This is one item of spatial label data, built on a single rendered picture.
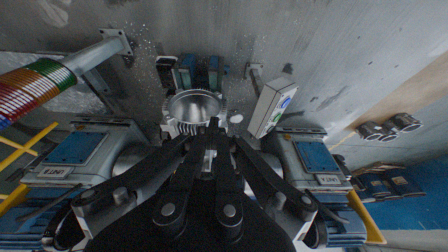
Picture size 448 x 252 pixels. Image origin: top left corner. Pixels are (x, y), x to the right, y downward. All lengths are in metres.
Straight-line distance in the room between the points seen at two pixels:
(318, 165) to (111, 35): 1.01
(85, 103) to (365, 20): 1.04
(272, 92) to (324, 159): 0.60
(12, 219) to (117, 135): 0.40
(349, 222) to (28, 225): 1.22
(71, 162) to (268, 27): 0.95
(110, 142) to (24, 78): 0.49
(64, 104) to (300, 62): 0.96
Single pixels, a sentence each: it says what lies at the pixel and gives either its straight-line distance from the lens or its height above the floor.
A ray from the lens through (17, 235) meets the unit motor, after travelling 0.93.
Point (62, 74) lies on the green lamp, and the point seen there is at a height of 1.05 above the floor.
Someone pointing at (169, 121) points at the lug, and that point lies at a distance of 0.34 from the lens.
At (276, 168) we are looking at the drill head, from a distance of 0.69.
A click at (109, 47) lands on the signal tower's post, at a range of 0.57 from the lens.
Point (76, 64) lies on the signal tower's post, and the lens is 0.48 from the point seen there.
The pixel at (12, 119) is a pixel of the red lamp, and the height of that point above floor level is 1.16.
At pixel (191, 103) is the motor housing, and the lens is 0.46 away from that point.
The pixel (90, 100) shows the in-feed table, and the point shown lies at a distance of 0.71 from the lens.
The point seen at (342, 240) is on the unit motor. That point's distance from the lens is 0.83.
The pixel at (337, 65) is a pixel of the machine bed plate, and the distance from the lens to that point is 0.71.
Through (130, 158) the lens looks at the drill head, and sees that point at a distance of 0.74.
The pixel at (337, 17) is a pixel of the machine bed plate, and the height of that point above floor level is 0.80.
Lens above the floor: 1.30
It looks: 41 degrees down
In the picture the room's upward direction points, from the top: 180 degrees counter-clockwise
